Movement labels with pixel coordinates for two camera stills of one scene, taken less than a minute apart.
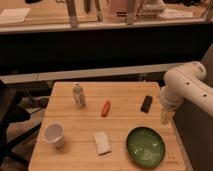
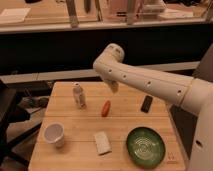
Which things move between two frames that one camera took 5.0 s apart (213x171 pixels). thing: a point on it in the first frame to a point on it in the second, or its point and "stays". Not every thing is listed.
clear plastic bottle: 79,95 stays
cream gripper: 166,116 to 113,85
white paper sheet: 14,15 stays
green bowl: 145,147 stays
